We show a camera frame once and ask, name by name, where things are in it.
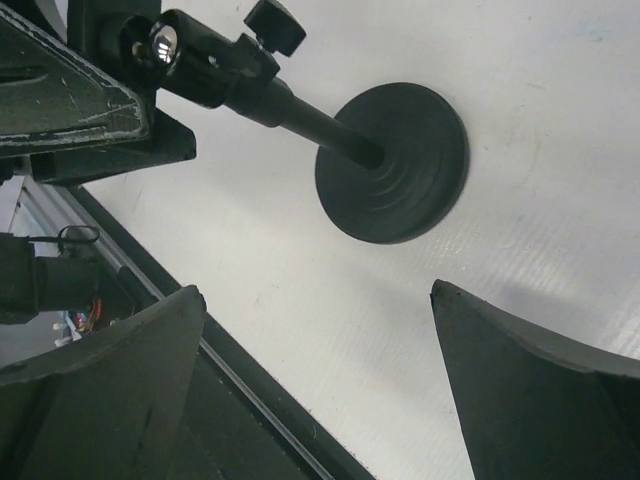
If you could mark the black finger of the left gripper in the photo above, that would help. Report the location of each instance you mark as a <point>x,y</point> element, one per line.
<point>75,105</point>

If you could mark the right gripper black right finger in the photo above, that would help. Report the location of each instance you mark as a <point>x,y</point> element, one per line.
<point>534,404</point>

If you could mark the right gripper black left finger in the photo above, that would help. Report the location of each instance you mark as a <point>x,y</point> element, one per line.
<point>108,406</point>

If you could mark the black round-base clamp phone stand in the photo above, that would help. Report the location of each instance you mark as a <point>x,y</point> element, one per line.
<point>390,164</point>

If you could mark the front aluminium rail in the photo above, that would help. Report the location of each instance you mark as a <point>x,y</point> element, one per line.
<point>46,210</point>

